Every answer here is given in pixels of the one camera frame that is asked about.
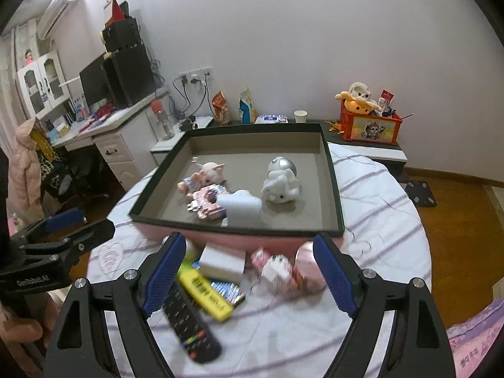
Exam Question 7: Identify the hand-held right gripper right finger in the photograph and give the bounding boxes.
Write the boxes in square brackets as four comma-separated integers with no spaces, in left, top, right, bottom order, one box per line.
[313,232,457,378]

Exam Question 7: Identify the white robot dog toy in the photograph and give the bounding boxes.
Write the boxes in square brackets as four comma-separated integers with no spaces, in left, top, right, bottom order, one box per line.
[262,157,302,204]

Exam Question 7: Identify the dark green shallow tray box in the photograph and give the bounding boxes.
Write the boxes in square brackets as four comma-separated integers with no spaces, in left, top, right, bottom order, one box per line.
[129,123,346,258]

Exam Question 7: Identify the yellow tube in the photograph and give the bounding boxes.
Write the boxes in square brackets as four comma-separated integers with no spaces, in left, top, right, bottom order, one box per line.
[177,258,234,322]

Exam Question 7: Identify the pink patterned quilt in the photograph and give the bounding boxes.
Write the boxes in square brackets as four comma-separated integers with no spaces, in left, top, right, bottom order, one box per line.
[445,297,504,378]

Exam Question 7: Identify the white wall power outlet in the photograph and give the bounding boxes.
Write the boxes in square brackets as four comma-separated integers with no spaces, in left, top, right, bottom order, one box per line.
[179,67,213,85]

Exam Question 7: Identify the person's left hand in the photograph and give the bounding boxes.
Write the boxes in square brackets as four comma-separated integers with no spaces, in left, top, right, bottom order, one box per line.
[0,305,45,359]

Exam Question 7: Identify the red cone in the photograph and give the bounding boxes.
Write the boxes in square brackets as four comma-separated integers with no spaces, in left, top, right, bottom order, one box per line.
[104,0,124,26]

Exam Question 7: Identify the orange snack bag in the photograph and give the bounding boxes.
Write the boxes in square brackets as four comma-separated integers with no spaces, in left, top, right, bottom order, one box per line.
[212,90,231,126]

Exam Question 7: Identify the small white round object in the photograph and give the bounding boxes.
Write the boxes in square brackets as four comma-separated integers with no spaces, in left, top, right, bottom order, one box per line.
[183,240,201,262]

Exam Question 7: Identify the orange toy crate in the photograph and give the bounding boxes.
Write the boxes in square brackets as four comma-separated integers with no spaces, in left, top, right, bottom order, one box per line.
[339,100,403,143]

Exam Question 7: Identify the white heart-shaped case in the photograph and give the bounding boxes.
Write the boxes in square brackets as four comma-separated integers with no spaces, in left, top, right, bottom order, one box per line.
[217,190,264,228]

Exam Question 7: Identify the blue white snack bag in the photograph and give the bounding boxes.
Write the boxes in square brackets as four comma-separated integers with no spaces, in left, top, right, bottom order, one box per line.
[239,87,256,124]

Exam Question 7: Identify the black power cables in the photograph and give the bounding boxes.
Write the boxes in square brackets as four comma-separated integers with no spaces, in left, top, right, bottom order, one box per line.
[171,75,209,121]

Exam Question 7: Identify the white side table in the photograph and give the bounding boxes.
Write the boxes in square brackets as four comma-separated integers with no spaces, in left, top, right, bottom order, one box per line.
[151,116,215,166]

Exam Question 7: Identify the black computer tower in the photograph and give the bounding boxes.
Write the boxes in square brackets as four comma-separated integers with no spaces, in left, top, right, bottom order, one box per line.
[101,16,158,109]

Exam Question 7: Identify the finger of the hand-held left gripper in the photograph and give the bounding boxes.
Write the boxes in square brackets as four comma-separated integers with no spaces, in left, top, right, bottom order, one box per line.
[10,209,86,247]
[20,218,116,270]

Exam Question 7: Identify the books on desk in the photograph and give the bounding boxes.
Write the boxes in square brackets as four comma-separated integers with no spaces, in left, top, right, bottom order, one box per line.
[63,96,119,127]

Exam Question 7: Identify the white desk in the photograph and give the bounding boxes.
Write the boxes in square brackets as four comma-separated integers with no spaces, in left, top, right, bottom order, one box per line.
[51,87,174,193]

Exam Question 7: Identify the black office chair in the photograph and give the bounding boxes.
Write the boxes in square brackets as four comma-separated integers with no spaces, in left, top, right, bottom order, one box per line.
[39,150,115,221]

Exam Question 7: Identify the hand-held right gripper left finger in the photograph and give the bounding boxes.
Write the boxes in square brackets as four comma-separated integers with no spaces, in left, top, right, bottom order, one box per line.
[43,232,187,378]

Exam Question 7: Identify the white glass door cabinet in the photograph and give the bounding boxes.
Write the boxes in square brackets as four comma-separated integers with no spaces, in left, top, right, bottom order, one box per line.
[16,50,72,121]

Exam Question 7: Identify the black top low cabinet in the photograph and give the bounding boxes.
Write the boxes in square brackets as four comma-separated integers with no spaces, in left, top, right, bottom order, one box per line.
[213,119,410,184]

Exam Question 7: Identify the yellow plush toy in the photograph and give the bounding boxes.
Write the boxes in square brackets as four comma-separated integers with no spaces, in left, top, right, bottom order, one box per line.
[335,90,382,116]

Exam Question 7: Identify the white plush toy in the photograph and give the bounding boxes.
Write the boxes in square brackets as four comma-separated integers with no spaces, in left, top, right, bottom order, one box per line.
[350,82,373,101]

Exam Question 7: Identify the wet wipes pack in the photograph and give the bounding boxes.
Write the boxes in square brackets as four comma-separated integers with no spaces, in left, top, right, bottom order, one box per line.
[255,113,290,124]

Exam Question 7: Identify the blue gold foil packet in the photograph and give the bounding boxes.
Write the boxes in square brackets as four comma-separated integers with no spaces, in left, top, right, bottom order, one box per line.
[209,279,245,307]

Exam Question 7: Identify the pink round container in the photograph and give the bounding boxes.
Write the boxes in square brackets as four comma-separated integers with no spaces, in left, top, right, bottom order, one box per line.
[293,241,327,294]

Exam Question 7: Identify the black floor scale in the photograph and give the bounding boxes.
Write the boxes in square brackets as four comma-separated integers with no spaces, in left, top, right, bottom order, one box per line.
[405,180,437,207]

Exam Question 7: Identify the pink coat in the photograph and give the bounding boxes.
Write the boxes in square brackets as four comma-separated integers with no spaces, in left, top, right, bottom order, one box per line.
[9,117,42,209]

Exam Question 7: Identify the black computer monitor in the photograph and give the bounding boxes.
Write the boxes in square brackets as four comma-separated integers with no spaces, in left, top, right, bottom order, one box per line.
[79,53,119,107]

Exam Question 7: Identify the pink pig doll figurine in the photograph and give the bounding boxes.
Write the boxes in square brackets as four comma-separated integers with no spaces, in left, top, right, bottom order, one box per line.
[177,161,227,195]

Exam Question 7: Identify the white air conditioner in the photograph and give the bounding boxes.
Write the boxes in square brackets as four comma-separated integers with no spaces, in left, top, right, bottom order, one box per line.
[37,0,81,36]

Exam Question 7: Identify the black remote control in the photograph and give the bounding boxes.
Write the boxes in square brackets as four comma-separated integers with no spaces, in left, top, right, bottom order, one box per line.
[163,279,222,365]

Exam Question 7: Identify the clear bottle with pink lid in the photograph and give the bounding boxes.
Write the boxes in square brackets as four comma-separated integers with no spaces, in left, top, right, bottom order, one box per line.
[152,100,175,140]

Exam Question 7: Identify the pink white block figure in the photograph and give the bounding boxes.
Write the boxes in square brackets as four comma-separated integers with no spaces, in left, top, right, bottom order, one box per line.
[251,247,294,292]

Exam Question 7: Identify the flat pink building block toy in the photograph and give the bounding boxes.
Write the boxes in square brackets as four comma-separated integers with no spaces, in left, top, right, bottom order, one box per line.
[187,184,229,221]

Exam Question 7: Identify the small white box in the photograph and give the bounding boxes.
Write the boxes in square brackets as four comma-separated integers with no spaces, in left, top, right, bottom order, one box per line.
[199,243,245,283]

